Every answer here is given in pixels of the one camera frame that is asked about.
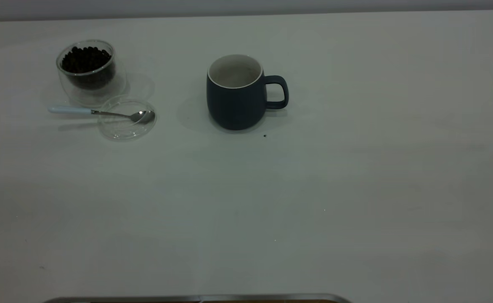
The silver metal frame bar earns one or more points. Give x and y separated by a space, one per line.
187 299

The clear double-wall glass cup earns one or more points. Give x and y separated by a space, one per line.
97 90

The dark blue-grey ceramic mug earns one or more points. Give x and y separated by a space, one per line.
234 107

